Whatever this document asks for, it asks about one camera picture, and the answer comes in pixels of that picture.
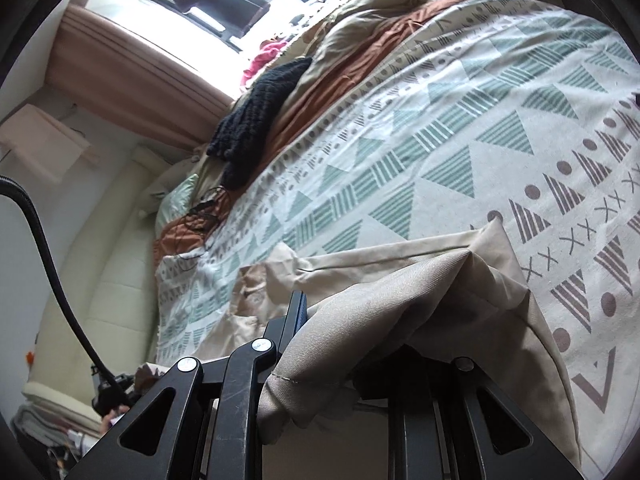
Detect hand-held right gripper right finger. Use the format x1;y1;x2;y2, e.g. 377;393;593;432
387;355;567;480

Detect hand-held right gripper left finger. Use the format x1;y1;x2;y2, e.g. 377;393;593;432
65;290;308;480

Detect beige zip jacket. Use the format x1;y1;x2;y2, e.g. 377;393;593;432
135;220;583;466

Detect cream padded headboard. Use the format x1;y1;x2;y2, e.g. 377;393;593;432
22;147;166;411

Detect light green pillow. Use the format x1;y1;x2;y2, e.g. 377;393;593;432
155;174;201;233

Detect dark knitted sweater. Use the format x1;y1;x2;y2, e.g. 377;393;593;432
206;56;313;188

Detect geometric patterned blanket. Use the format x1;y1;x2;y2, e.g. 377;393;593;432
155;0;640;416

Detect red cloth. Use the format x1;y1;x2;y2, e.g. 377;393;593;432
239;40;288;88

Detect black framed window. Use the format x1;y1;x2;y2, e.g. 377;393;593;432
85;0;351;96

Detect brown and beige duvet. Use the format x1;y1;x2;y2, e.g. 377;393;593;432
152;0;486;268

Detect air conditioner with cream cover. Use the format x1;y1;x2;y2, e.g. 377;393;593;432
0;102;93;171

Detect pink curtain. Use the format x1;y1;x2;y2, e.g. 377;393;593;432
47;2;241;151

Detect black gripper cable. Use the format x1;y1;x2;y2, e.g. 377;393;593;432
0;175;126;401

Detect thin black cables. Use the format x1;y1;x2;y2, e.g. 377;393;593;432
177;187;226;261

